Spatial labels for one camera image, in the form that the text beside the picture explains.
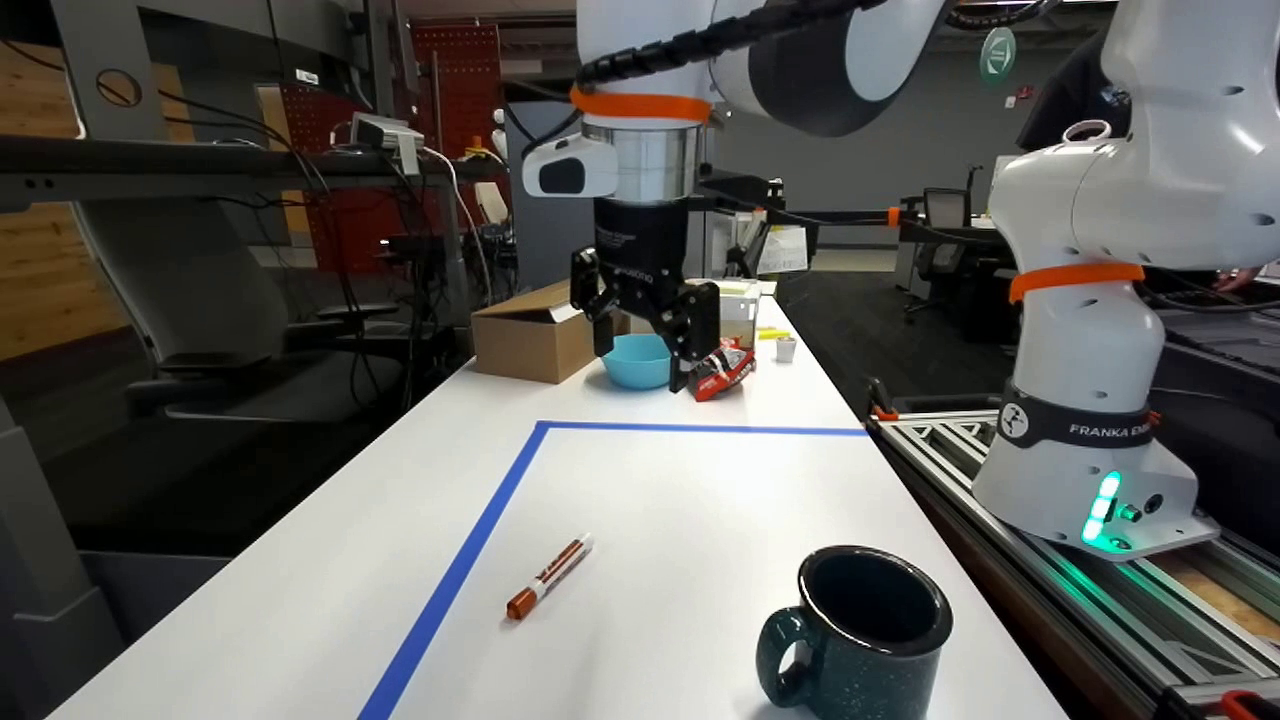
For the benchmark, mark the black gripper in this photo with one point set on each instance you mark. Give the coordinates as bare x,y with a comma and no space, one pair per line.
646,245

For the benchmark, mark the red and white marker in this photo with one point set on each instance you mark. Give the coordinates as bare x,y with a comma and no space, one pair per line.
545,582

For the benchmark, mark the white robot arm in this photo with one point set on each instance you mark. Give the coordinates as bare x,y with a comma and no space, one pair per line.
1135,363

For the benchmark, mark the teal plastic bowl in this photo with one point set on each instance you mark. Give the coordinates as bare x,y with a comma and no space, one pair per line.
635,363

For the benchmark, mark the white and yellow container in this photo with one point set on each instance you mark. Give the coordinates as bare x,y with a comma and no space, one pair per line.
736,313

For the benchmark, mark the red snack packet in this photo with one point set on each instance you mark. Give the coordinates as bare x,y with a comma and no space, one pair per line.
723,380

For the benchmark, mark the brown cardboard box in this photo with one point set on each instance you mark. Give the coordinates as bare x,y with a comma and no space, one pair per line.
524,342

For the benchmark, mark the small white object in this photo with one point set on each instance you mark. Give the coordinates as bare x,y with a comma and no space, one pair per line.
785,349

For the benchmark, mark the red cabinet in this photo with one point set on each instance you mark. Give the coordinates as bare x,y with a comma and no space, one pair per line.
462,81

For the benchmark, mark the dark equipment unit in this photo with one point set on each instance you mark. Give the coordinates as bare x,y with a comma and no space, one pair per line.
944,264

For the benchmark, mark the white power strip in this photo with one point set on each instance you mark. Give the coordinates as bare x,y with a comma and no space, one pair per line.
384,133

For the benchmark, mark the blue tape line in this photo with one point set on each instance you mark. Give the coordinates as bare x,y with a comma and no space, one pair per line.
452,572

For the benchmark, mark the dark speckled enamel mug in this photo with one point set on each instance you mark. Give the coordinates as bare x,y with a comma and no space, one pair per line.
866,665

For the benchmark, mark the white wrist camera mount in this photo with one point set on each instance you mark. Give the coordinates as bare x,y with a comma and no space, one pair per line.
567,164

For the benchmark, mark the grey metal machine frame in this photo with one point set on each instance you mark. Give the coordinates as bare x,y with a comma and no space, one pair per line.
174,264

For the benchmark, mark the aluminium rail frame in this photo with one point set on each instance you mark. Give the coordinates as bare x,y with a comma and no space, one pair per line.
1064,600

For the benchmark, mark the wooden wall panel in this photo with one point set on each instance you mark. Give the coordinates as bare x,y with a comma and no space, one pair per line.
42,264

